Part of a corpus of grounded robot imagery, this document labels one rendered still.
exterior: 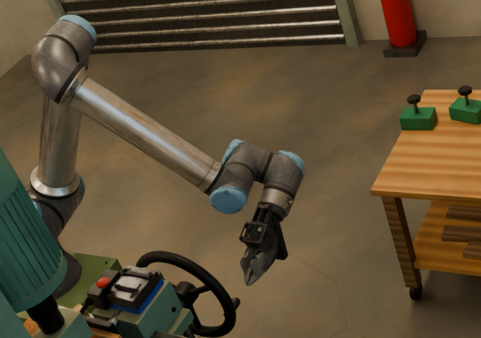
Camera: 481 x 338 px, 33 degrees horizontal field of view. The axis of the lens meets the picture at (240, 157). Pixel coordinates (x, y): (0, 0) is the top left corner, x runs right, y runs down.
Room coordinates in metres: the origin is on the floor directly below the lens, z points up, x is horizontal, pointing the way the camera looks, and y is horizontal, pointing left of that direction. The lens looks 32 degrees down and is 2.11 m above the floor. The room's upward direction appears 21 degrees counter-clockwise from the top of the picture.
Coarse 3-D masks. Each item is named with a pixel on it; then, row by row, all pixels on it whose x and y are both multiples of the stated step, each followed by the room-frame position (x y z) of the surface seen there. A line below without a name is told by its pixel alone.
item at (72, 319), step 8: (64, 312) 1.33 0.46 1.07; (72, 312) 1.32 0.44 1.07; (64, 320) 1.30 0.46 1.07; (72, 320) 1.29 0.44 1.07; (80, 320) 1.30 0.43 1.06; (64, 328) 1.28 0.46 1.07; (72, 328) 1.28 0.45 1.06; (80, 328) 1.29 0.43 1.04; (88, 328) 1.31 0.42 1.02; (32, 336) 1.29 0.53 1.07; (40, 336) 1.28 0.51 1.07; (48, 336) 1.27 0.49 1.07; (56, 336) 1.26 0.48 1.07; (64, 336) 1.26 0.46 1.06; (72, 336) 1.28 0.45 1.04; (80, 336) 1.29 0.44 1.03; (88, 336) 1.30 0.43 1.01
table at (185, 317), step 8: (184, 312) 1.42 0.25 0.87; (176, 320) 1.40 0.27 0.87; (184, 320) 1.40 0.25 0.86; (192, 320) 1.42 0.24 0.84; (168, 328) 1.39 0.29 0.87; (176, 328) 1.38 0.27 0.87; (184, 328) 1.39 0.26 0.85; (152, 336) 1.35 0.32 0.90; (160, 336) 1.34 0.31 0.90; (168, 336) 1.33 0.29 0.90; (176, 336) 1.32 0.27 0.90
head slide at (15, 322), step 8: (0, 296) 1.18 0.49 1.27; (0, 304) 1.17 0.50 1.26; (8, 304) 1.18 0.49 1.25; (0, 312) 1.17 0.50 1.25; (8, 312) 1.18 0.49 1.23; (0, 320) 1.16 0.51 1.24; (8, 320) 1.17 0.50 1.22; (16, 320) 1.18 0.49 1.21; (0, 328) 1.15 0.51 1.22; (8, 328) 1.16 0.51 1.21; (16, 328) 1.17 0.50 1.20; (24, 328) 1.18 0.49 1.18; (0, 336) 1.15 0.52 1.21; (8, 336) 1.16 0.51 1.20; (16, 336) 1.17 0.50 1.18; (24, 336) 1.18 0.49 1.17
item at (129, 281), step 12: (108, 276) 1.47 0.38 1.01; (120, 276) 1.46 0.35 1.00; (132, 276) 1.45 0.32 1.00; (156, 276) 1.43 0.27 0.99; (96, 288) 1.44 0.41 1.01; (108, 288) 1.44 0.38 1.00; (120, 288) 1.42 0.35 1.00; (144, 288) 1.40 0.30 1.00; (156, 288) 1.42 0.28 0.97; (96, 300) 1.43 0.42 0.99; (108, 300) 1.42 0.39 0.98; (120, 300) 1.39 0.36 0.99; (132, 300) 1.37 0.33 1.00; (144, 300) 1.39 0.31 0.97; (132, 312) 1.37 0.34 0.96
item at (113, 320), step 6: (120, 312) 1.39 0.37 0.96; (84, 318) 1.38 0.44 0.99; (90, 318) 1.37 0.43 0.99; (114, 318) 1.38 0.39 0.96; (90, 324) 1.36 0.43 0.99; (96, 324) 1.34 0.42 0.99; (102, 324) 1.33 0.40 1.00; (108, 324) 1.33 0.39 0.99; (114, 324) 1.33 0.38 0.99; (108, 330) 1.32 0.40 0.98; (114, 330) 1.32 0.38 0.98
